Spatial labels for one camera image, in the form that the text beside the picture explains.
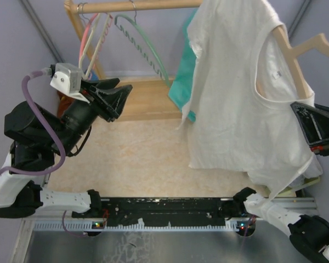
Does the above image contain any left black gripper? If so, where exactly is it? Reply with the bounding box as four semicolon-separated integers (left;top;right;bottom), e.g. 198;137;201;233
50;78;134;156

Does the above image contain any white t-shirt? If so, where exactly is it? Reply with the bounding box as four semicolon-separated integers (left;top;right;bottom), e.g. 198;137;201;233
183;1;323;198

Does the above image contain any beige wooden hanger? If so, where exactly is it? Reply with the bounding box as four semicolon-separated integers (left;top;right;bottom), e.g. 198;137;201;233
272;26;329;101

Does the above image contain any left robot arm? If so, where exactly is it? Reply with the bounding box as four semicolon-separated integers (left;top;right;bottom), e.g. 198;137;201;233
0;78;133;219

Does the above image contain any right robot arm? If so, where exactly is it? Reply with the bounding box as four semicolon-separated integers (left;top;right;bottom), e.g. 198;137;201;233
233;102;329;262

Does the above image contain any pink plastic hanger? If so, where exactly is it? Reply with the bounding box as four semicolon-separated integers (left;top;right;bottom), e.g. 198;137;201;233
78;14;100;68

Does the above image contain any teal t-shirt on hanger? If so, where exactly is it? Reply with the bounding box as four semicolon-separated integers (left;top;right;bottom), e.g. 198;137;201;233
168;9;197;111

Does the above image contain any cream plastic hanger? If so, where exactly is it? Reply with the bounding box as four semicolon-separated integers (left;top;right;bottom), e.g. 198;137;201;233
78;13;112;79

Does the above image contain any green plastic hanger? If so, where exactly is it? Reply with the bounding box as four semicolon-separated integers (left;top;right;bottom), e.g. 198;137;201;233
114;1;171;88

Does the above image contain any blue cloth by rack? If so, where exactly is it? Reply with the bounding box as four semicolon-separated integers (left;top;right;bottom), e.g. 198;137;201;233
88;71;99;81

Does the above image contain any wooden clothes rack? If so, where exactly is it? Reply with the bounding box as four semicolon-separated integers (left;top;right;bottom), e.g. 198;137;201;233
64;1;202;121

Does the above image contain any brown cloth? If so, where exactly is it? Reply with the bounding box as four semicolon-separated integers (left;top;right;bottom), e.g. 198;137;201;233
57;91;74;118

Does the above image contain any white cloth in basket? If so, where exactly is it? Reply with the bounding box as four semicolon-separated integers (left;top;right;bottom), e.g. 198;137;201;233
289;155;323;189

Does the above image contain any light green laundry basket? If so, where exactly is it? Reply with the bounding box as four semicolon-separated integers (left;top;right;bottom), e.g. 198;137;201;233
276;176;321;198

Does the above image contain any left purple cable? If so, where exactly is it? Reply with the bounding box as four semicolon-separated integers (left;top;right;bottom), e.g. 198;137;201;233
0;70;90;239

